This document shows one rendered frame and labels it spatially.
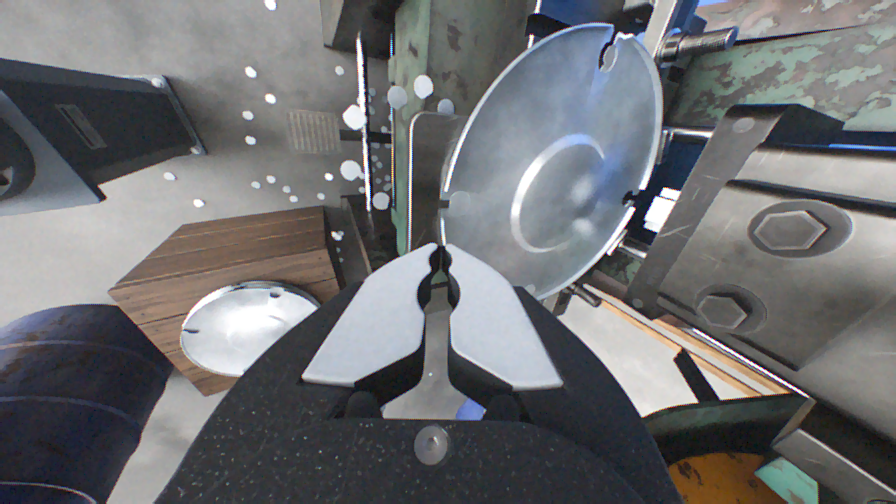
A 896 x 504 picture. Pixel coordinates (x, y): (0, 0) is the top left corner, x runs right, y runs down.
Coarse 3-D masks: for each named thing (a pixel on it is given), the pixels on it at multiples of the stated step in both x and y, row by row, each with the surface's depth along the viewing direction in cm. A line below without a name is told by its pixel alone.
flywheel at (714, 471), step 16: (672, 464) 35; (688, 464) 35; (704, 464) 35; (720, 464) 35; (736, 464) 36; (752, 464) 36; (688, 480) 33; (704, 480) 33; (720, 480) 34; (736, 480) 34; (752, 480) 34; (688, 496) 32; (704, 496) 32; (720, 496) 32; (736, 496) 32; (752, 496) 32; (768, 496) 33
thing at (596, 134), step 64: (512, 64) 18; (576, 64) 20; (640, 64) 23; (512, 128) 21; (576, 128) 23; (640, 128) 27; (448, 192) 21; (512, 192) 24; (576, 192) 27; (512, 256) 28; (576, 256) 34
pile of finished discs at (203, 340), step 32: (224, 288) 56; (256, 288) 56; (288, 288) 61; (192, 320) 54; (224, 320) 57; (256, 320) 60; (288, 320) 64; (192, 352) 57; (224, 352) 61; (256, 352) 64
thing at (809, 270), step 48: (768, 144) 17; (720, 192) 17; (768, 192) 15; (816, 192) 15; (864, 192) 14; (720, 240) 17; (768, 240) 14; (816, 240) 13; (864, 240) 13; (672, 288) 20; (720, 288) 17; (768, 288) 15; (816, 288) 14; (864, 288) 13; (720, 336) 20; (768, 336) 16; (816, 336) 14; (864, 336) 14; (816, 384) 16; (864, 384) 15
